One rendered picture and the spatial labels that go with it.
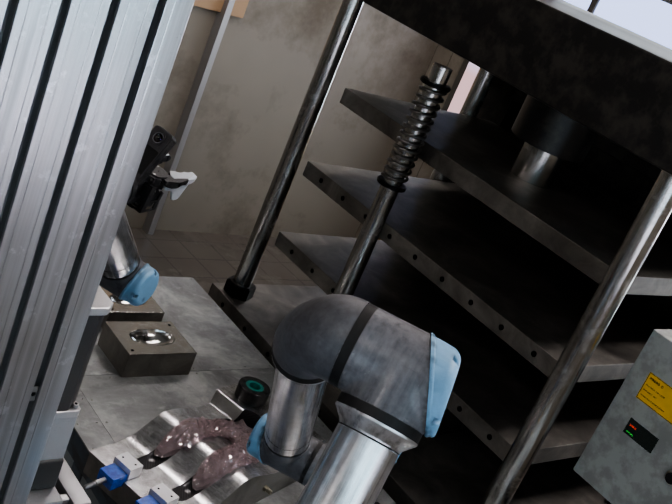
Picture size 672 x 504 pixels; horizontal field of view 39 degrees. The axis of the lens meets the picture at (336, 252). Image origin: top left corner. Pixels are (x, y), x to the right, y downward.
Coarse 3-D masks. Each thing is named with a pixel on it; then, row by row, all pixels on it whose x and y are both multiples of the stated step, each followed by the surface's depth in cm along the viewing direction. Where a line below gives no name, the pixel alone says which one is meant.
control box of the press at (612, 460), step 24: (648, 360) 213; (624, 384) 217; (648, 384) 212; (624, 408) 216; (648, 408) 212; (600, 432) 221; (624, 432) 216; (648, 432) 212; (600, 456) 220; (624, 456) 216; (648, 456) 211; (600, 480) 220; (624, 480) 215; (648, 480) 211
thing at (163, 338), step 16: (112, 336) 241; (128, 336) 242; (144, 336) 249; (160, 336) 251; (176, 336) 252; (112, 352) 241; (128, 352) 235; (144, 352) 238; (160, 352) 241; (176, 352) 244; (192, 352) 247; (128, 368) 237; (144, 368) 240; (160, 368) 243; (176, 368) 247
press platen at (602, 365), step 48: (336, 192) 283; (432, 192) 317; (384, 240) 267; (432, 240) 269; (480, 240) 288; (528, 240) 309; (480, 288) 248; (528, 288) 264; (576, 288) 281; (528, 336) 230; (624, 336) 258
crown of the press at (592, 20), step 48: (384, 0) 258; (432, 0) 245; (480, 0) 233; (528, 0) 222; (480, 48) 232; (528, 48) 222; (576, 48) 212; (624, 48) 203; (528, 96) 262; (576, 96) 211; (624, 96) 202; (528, 144) 265; (576, 144) 256; (624, 144) 202
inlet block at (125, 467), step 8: (120, 456) 196; (128, 456) 197; (112, 464) 194; (120, 464) 194; (128, 464) 194; (136, 464) 195; (104, 472) 191; (112, 472) 192; (120, 472) 193; (128, 472) 193; (136, 472) 195; (96, 480) 189; (104, 480) 191; (112, 480) 190; (120, 480) 192; (128, 480) 194; (88, 488) 188; (112, 488) 191
